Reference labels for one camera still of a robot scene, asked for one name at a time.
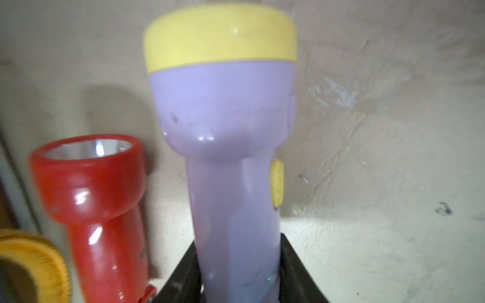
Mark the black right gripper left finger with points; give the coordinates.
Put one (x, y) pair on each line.
(185, 283)

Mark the white tote bag yellow handles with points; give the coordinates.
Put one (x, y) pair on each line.
(32, 268)

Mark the purple flashlight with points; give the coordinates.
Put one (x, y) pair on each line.
(222, 77)

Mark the red flashlight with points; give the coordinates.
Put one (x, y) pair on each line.
(93, 185)

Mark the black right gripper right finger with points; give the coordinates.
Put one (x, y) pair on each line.
(296, 284)

